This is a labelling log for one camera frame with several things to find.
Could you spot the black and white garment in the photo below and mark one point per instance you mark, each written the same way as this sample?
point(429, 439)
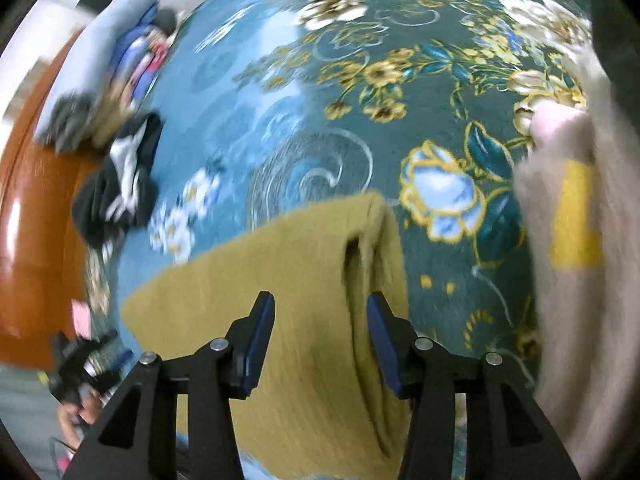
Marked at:
point(122, 180)

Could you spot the beige garment with yellow patch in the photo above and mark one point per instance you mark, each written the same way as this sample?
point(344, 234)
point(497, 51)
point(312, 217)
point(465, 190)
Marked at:
point(565, 280)

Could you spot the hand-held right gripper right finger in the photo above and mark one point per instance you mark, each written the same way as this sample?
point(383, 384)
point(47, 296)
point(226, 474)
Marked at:
point(384, 340)

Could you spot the olive green garment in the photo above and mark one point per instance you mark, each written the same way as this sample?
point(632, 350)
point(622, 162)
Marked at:
point(300, 270)

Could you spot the pile of mixed clothes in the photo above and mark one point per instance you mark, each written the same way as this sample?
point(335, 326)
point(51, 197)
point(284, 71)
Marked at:
point(115, 75)

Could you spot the teal floral blanket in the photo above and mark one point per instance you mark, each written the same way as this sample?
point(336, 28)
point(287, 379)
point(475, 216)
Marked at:
point(340, 110)

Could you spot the person's left hand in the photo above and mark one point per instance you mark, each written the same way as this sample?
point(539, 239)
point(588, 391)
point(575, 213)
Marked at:
point(80, 412)

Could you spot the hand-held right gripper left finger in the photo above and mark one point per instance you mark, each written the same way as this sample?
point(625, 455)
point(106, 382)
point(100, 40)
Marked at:
point(258, 332)

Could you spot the brown wooden bed frame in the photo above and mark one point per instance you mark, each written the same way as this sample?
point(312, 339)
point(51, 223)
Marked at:
point(40, 210)

